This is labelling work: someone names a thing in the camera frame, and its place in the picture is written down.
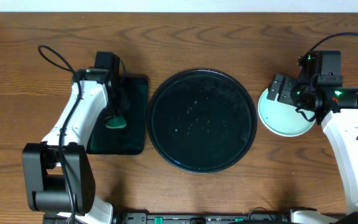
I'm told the green sponge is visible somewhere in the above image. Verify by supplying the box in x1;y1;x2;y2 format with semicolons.
105;115;126;129

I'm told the mint green plate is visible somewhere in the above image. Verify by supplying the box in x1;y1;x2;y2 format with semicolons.
257;89;315;137

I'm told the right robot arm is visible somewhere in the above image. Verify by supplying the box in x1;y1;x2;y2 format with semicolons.
258;73;358;223

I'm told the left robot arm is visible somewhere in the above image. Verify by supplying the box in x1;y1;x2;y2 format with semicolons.
22;68;121;223

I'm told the rectangular black tray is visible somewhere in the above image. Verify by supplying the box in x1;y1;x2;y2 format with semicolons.
86;77;148;155

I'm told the round black tray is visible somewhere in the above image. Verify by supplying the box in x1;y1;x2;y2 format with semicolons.
147;69;257;174

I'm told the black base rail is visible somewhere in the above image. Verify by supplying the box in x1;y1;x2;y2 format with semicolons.
112;207;291;224

